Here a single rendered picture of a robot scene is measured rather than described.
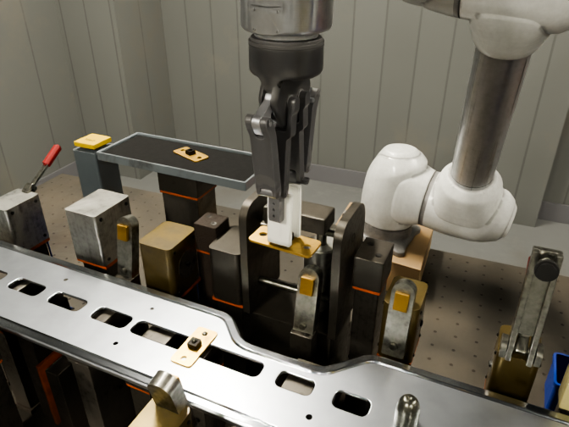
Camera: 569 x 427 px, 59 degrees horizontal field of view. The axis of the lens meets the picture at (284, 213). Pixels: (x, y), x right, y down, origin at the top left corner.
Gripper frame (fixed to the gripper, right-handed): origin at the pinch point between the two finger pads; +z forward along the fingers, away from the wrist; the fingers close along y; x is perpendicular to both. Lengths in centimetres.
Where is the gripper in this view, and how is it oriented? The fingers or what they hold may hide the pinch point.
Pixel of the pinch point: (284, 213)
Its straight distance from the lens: 59.2
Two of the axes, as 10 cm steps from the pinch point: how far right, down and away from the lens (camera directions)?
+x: 8.9, 2.3, -4.0
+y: -4.6, 4.3, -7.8
